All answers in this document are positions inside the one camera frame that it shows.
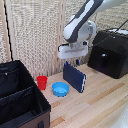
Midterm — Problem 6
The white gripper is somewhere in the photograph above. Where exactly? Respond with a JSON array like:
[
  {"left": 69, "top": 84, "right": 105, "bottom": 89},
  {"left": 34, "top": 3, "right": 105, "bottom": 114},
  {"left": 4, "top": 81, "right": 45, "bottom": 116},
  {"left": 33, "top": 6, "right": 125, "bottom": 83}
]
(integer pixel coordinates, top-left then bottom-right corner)
[{"left": 58, "top": 43, "right": 89, "bottom": 66}]

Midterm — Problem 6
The dark blue book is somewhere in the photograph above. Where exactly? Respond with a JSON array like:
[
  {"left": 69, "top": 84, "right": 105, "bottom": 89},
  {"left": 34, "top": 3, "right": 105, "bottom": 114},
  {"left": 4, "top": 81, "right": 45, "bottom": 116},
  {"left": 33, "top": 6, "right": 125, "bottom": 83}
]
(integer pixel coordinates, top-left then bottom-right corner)
[{"left": 62, "top": 63, "right": 88, "bottom": 94}]

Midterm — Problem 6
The blue plastic bowl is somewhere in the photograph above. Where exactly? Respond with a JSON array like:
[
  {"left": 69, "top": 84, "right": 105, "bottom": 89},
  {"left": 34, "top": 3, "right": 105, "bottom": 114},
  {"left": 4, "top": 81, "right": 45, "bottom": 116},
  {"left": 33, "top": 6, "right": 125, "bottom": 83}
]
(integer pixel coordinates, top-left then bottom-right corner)
[{"left": 51, "top": 81, "right": 71, "bottom": 98}]

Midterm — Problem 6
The red plastic cup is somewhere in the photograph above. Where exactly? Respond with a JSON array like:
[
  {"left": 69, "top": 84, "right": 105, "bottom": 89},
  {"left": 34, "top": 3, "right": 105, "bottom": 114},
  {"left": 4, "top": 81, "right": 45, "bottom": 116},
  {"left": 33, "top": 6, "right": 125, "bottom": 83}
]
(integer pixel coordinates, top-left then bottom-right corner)
[{"left": 36, "top": 75, "right": 49, "bottom": 91}]

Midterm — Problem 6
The black shredder bin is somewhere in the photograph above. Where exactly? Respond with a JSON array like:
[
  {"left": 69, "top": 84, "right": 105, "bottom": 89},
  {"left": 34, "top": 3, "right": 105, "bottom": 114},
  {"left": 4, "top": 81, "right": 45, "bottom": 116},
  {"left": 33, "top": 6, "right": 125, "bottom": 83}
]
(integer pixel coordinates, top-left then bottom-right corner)
[{"left": 87, "top": 28, "right": 128, "bottom": 80}]

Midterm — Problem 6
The black fabric storage box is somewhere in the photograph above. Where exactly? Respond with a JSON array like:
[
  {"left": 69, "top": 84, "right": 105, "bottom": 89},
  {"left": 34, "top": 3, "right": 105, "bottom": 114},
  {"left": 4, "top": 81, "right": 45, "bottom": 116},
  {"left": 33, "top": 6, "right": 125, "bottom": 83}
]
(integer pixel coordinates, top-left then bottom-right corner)
[{"left": 0, "top": 60, "right": 52, "bottom": 128}]

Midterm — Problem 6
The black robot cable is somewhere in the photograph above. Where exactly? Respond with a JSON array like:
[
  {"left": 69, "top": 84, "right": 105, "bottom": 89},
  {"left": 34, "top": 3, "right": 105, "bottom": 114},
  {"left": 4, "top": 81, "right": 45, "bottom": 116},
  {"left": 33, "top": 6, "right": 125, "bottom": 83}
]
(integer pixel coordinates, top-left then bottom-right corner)
[{"left": 87, "top": 18, "right": 128, "bottom": 48}]

